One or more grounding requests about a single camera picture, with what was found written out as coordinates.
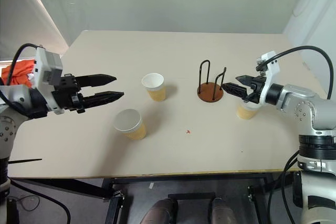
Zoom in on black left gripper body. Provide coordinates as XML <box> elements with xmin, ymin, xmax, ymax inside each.
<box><xmin>50</xmin><ymin>73</ymin><xmax>86</xmax><ymax>114</ymax></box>

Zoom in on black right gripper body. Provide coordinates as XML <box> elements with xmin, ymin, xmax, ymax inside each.
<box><xmin>243</xmin><ymin>75</ymin><xmax>267</xmax><ymax>104</ymax></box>

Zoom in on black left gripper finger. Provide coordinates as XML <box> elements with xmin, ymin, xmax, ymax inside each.
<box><xmin>79</xmin><ymin>91</ymin><xmax>124</xmax><ymax>109</ymax></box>
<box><xmin>75</xmin><ymin>74</ymin><xmax>117</xmax><ymax>88</ymax></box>

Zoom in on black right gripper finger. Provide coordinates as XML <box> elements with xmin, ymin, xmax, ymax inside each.
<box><xmin>235</xmin><ymin>75</ymin><xmax>254</xmax><ymax>87</ymax></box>
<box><xmin>222</xmin><ymin>82</ymin><xmax>248</xmax><ymax>100</ymax></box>

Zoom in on brown cup rack black rods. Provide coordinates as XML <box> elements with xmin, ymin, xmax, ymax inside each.
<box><xmin>197</xmin><ymin>59</ymin><xmax>227</xmax><ymax>103</ymax></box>

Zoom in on yellow paper cup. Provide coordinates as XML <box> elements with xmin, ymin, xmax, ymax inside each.
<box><xmin>236</xmin><ymin>100</ymin><xmax>260</xmax><ymax>120</ymax></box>
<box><xmin>113</xmin><ymin>108</ymin><xmax>146</xmax><ymax>141</ymax></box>
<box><xmin>141</xmin><ymin>72</ymin><xmax>167</xmax><ymax>102</ymax></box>

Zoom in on orange cloth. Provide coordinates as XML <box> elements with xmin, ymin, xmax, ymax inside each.
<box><xmin>1</xmin><ymin>59</ymin><xmax>37</xmax><ymax>88</ymax></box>

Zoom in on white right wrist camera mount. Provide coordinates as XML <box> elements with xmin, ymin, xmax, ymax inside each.
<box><xmin>255</xmin><ymin>50</ymin><xmax>280</xmax><ymax>107</ymax></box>

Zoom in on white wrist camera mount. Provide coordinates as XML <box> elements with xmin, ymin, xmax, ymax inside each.
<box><xmin>255</xmin><ymin>50</ymin><xmax>280</xmax><ymax>107</ymax></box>
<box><xmin>31</xmin><ymin>47</ymin><xmax>65</xmax><ymax>115</ymax></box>

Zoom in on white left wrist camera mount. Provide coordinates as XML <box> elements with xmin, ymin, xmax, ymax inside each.
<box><xmin>31</xmin><ymin>47</ymin><xmax>65</xmax><ymax>115</ymax></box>

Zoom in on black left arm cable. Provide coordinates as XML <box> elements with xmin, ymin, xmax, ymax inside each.
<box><xmin>0</xmin><ymin>43</ymin><xmax>44</xmax><ymax>104</ymax></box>

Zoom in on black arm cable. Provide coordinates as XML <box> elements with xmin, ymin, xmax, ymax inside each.
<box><xmin>0</xmin><ymin>43</ymin><xmax>44</xmax><ymax>104</ymax></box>
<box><xmin>264</xmin><ymin>45</ymin><xmax>335</xmax><ymax>100</ymax></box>

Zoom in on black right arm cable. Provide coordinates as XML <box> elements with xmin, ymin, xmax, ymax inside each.
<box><xmin>264</xmin><ymin>45</ymin><xmax>335</xmax><ymax>100</ymax></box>

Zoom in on black floor cable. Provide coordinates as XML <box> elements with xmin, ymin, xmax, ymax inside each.
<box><xmin>7</xmin><ymin>179</ymin><xmax>72</xmax><ymax>224</ymax></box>

